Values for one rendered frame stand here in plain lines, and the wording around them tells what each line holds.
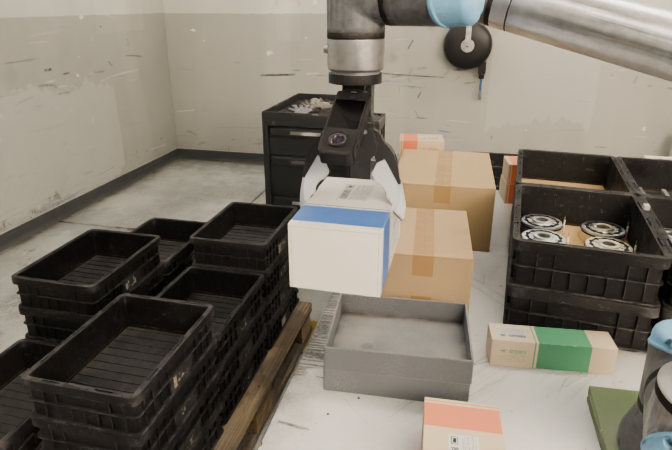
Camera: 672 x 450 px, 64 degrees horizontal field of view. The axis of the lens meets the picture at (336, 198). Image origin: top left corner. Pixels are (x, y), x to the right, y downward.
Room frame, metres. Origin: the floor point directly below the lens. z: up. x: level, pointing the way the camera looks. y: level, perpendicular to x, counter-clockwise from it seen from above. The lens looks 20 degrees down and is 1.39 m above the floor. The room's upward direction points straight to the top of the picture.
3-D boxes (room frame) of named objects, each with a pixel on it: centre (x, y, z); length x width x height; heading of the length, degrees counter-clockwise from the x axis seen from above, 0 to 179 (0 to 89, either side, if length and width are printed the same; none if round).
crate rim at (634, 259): (1.17, -0.57, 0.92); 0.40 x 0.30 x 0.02; 161
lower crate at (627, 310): (1.17, -0.57, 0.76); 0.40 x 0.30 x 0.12; 161
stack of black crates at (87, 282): (1.65, 0.83, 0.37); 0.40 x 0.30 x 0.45; 167
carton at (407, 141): (1.97, -0.32, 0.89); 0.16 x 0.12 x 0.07; 83
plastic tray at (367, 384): (0.92, -0.13, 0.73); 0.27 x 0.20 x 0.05; 80
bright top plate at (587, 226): (1.25, -0.68, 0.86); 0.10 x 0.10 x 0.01
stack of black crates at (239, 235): (1.95, 0.35, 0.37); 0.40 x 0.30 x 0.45; 167
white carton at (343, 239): (0.71, -0.02, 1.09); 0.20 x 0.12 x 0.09; 167
